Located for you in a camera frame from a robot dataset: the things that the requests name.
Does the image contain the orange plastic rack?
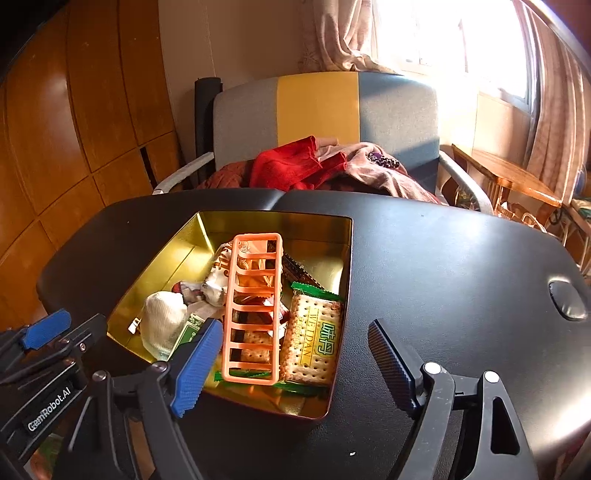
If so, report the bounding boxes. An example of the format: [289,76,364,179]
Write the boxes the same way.
[221,233,284,385]

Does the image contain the beige curtain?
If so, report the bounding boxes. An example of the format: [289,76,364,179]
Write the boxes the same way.
[522,0,591,195]
[298,0,402,75]

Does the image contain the small green box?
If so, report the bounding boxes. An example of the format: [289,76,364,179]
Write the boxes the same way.
[171,313,208,361]

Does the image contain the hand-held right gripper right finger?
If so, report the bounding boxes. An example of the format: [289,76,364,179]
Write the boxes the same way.
[368,318,539,480]

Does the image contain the pale sock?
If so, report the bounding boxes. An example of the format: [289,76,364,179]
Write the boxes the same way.
[140,291,190,361]

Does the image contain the grey and yellow chair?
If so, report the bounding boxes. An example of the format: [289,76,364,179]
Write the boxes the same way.
[152,71,495,215]

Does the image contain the white candy wrapper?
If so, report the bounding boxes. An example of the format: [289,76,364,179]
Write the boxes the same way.
[203,270,229,308]

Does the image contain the small red wrapper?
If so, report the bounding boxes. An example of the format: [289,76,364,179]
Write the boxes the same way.
[172,281,204,303]

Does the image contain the small green cracker packet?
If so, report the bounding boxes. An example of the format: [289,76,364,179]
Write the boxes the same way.
[226,323,278,384]

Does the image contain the brown quilted cloth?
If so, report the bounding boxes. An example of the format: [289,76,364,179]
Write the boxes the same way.
[196,159,257,190]

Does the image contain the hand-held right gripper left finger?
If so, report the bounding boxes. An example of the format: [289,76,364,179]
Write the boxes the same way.
[65,318,225,480]

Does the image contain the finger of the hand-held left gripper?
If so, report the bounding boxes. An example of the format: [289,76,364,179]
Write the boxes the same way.
[0,314,108,388]
[0,309,72,361]

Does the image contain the pink cloth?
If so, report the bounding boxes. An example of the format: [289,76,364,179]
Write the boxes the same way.
[318,138,441,204]

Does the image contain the red cloth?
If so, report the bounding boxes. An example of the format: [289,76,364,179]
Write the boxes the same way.
[249,135,348,191]

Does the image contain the bright window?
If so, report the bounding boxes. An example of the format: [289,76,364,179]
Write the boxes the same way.
[402,0,532,112]

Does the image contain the wooden cabinet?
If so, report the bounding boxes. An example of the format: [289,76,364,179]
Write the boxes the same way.
[0,0,185,319]

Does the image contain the dark snack packet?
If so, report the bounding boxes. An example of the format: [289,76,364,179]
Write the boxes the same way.
[283,251,319,288]

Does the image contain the large green cracker packet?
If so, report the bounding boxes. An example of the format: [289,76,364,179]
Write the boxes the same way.
[277,281,345,398]

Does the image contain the wooden side table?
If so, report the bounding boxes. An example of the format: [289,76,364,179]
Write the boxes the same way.
[450,143,564,217]

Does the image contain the brown snack bag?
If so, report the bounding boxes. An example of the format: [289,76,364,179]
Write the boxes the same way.
[212,242,282,301]

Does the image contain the gold tin box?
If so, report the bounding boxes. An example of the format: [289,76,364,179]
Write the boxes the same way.
[106,211,354,421]

